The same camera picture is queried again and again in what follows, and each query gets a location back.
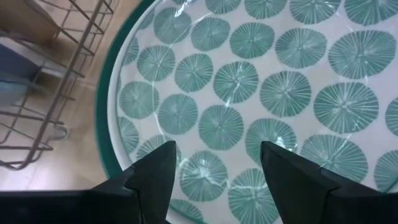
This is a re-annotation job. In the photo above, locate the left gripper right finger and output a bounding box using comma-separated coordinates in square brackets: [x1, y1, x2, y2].
[260, 141, 385, 224]

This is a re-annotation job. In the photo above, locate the wire dish rack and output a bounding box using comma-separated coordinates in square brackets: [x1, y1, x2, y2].
[0, 0, 119, 171]

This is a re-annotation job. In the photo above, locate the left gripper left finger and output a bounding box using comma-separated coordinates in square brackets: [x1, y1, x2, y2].
[91, 139, 177, 224]

